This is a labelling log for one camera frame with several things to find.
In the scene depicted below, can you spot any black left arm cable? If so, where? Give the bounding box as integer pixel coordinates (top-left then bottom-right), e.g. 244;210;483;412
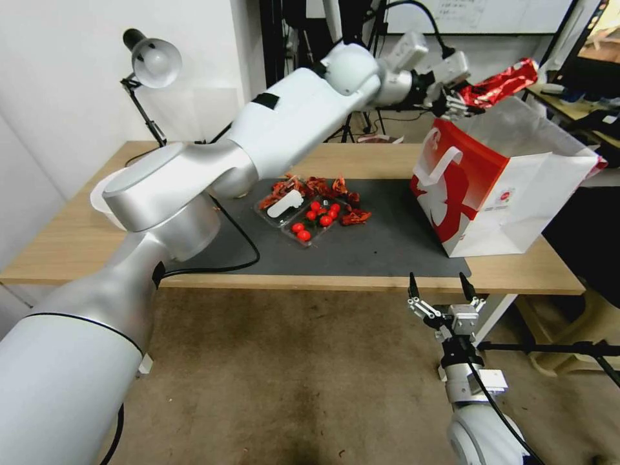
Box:
158;192;262;293

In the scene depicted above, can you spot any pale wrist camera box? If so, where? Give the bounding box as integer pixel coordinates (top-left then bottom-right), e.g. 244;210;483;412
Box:
432;50;472;89
447;304;481;336

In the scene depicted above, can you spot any red and white delivery bag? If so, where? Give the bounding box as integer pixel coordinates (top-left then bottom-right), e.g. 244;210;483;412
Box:
409;57;609;259

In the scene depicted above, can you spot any white bowl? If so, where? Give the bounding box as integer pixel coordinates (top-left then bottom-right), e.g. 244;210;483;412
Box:
90;178;128;231

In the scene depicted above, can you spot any wooden table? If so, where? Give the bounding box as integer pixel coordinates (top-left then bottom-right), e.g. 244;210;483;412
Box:
0;141;588;347

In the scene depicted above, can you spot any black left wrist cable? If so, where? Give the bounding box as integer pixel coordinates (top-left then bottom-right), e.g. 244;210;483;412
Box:
386;0;457;55

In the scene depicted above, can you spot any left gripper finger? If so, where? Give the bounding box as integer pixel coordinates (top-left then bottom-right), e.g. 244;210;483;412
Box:
442;83;479;101
435;95;486;120

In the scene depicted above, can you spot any black table mat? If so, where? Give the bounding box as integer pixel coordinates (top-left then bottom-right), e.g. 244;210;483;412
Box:
162;178;471;276

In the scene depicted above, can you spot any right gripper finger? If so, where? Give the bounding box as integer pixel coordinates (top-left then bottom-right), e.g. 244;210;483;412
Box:
406;271;442;327
458;273;489;318

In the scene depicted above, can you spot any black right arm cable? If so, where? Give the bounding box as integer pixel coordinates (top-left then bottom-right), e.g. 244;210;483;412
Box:
462;338;546;465

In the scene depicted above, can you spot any silver desk lamp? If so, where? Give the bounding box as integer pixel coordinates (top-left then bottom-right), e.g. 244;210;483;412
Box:
120;28;184;147

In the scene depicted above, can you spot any whiteboard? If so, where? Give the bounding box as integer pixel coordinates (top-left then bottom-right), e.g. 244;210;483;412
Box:
386;0;576;36

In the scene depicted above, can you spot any wooden side desk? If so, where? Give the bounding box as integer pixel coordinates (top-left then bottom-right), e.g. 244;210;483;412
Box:
524;83;620;128

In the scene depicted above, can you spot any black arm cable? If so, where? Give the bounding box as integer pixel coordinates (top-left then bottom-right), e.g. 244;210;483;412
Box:
462;338;546;465
158;192;262;293

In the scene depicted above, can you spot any clear plastic takeout box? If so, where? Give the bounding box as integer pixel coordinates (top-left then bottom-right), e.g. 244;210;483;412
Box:
251;178;346;251

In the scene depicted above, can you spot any white plastic tag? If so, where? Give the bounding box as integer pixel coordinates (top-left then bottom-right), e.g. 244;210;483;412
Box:
267;189;305;220

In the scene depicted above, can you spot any black monitor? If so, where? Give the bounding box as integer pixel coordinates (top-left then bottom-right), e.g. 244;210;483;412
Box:
555;0;620;100

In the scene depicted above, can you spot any black tripod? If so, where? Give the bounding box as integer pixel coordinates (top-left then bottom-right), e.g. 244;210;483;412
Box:
338;108;389;144

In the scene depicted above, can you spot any beige plastic stool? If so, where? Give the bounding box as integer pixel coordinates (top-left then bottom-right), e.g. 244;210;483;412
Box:
522;289;620;380

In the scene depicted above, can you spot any black stand bar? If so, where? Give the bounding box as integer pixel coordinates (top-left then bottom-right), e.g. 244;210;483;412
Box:
476;338;620;384

